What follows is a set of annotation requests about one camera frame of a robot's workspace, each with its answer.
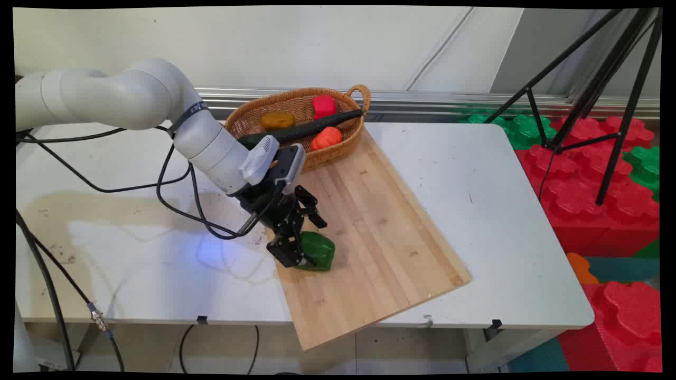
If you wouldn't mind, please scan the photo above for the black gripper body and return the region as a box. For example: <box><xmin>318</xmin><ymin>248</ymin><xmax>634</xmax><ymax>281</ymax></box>
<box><xmin>232</xmin><ymin>177</ymin><xmax>300</xmax><ymax>235</ymax></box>

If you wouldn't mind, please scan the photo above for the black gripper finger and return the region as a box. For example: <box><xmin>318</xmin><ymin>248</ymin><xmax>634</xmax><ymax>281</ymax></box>
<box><xmin>267</xmin><ymin>218</ymin><xmax>313</xmax><ymax>269</ymax></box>
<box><xmin>292</xmin><ymin>185</ymin><xmax>328</xmax><ymax>229</ymax></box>

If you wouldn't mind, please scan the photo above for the green toy bell pepper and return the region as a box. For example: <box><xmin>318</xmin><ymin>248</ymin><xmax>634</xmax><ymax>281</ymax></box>
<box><xmin>293</xmin><ymin>231</ymin><xmax>336</xmax><ymax>272</ymax></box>

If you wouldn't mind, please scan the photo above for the dark green toy cucumber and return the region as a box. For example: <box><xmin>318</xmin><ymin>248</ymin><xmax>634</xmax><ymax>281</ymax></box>
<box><xmin>238</xmin><ymin>109</ymin><xmax>365</xmax><ymax>150</ymax></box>

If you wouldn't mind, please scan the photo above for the woven wicker basket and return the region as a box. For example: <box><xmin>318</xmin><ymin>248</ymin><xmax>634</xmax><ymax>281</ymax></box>
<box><xmin>224</xmin><ymin>84</ymin><xmax>371</xmax><ymax>172</ymax></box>

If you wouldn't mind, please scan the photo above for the orange toy bell pepper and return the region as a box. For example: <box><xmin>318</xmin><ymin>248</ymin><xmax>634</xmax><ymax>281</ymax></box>
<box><xmin>311</xmin><ymin>127</ymin><xmax>344</xmax><ymax>151</ymax></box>

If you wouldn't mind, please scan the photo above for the wooden cutting board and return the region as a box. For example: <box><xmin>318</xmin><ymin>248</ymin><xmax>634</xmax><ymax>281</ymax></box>
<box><xmin>247</xmin><ymin>127</ymin><xmax>472</xmax><ymax>352</ymax></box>

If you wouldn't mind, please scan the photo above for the yellow brown toy vegetable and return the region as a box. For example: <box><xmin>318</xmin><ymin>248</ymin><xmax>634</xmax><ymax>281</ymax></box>
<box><xmin>261</xmin><ymin>112</ymin><xmax>296</xmax><ymax>131</ymax></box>

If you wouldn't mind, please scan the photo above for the red toy bell pepper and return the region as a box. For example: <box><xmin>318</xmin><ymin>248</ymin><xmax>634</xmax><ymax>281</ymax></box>
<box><xmin>312</xmin><ymin>95</ymin><xmax>337</xmax><ymax>121</ymax></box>

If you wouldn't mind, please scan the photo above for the green foam block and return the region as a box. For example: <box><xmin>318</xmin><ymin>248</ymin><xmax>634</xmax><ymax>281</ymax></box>
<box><xmin>622</xmin><ymin>145</ymin><xmax>661</xmax><ymax>202</ymax></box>
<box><xmin>458</xmin><ymin>112</ymin><xmax>553</xmax><ymax>151</ymax></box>

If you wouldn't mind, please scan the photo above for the white table leg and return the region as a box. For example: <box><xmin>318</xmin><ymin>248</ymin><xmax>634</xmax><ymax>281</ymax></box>
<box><xmin>464</xmin><ymin>327</ymin><xmax>561</xmax><ymax>373</ymax></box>

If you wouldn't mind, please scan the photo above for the large red foam block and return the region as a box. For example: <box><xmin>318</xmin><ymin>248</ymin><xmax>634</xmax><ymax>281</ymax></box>
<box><xmin>515</xmin><ymin>144</ymin><xmax>661</xmax><ymax>258</ymax></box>

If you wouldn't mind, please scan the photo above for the teal foam mat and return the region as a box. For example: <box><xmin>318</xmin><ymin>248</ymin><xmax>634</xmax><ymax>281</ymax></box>
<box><xmin>507</xmin><ymin>337</ymin><xmax>571</xmax><ymax>373</ymax></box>
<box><xmin>585</xmin><ymin>256</ymin><xmax>661</xmax><ymax>284</ymax></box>

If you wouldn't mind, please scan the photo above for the orange foam piece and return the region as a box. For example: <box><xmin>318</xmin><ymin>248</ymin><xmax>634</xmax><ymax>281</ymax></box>
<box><xmin>566</xmin><ymin>252</ymin><xmax>600</xmax><ymax>286</ymax></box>

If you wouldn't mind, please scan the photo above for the black tripod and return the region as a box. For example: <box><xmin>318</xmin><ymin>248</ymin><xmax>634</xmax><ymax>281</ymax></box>
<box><xmin>483</xmin><ymin>8</ymin><xmax>663</xmax><ymax>206</ymax></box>

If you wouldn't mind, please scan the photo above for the small green foam piece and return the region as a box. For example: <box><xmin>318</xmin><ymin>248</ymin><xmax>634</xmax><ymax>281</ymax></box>
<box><xmin>631</xmin><ymin>237</ymin><xmax>661</xmax><ymax>259</ymax></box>

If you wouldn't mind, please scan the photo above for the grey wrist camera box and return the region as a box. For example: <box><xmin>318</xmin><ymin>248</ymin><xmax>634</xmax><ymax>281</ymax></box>
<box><xmin>271</xmin><ymin>144</ymin><xmax>307</xmax><ymax>196</ymax></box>

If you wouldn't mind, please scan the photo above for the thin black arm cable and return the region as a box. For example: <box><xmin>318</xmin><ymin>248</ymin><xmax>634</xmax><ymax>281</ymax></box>
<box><xmin>22</xmin><ymin>132</ymin><xmax>193</xmax><ymax>194</ymax></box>
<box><xmin>156</xmin><ymin>141</ymin><xmax>284</xmax><ymax>241</ymax></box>
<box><xmin>17</xmin><ymin>126</ymin><xmax>171</xmax><ymax>144</ymax></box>

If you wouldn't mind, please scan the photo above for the black cable strap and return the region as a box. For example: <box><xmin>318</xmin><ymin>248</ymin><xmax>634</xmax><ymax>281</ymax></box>
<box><xmin>168</xmin><ymin>102</ymin><xmax>210</xmax><ymax>139</ymax></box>

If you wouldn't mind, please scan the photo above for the black cable under table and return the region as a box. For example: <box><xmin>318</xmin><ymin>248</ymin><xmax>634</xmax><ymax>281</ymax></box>
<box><xmin>179</xmin><ymin>324</ymin><xmax>260</xmax><ymax>375</ymax></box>

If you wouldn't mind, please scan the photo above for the aluminium wall rail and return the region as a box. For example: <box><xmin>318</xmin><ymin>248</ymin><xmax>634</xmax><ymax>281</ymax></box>
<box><xmin>194</xmin><ymin>87</ymin><xmax>661</xmax><ymax>123</ymax></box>

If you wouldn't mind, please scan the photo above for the black cable with metal connector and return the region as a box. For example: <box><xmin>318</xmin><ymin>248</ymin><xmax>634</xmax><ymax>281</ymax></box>
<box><xmin>21</xmin><ymin>230</ymin><xmax>126</xmax><ymax>373</ymax></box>

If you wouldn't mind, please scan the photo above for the thick black cable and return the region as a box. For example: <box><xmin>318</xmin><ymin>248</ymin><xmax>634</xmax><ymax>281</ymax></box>
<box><xmin>15</xmin><ymin>210</ymin><xmax>76</xmax><ymax>372</ymax></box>

